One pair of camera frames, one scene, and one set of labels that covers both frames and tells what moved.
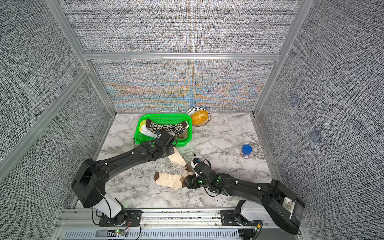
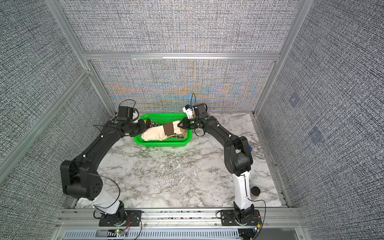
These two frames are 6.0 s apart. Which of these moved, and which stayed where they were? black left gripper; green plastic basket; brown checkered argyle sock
Moved: black left gripper
Stayed: brown checkered argyle sock; green plastic basket
